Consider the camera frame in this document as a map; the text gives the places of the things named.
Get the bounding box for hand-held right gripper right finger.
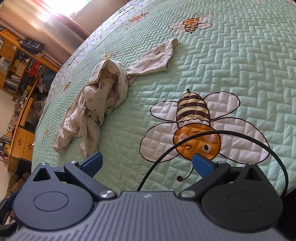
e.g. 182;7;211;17
181;153;265;198

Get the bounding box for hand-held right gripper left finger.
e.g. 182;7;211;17
32;152;117;200

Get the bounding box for cream printed pants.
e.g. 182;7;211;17
53;38;178;159

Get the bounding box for wooden desk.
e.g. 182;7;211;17
8;76;41;172

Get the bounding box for teal plastic bag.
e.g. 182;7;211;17
42;68;57;90

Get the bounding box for green quilted bee bedspread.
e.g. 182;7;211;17
31;0;296;202

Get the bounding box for wooden bookshelf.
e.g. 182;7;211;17
0;29;60;98

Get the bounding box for dark hanging bag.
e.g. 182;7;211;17
21;39;44;55

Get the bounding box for pink curtain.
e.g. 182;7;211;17
0;0;93;67

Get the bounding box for black cable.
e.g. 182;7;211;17
136;130;289;198

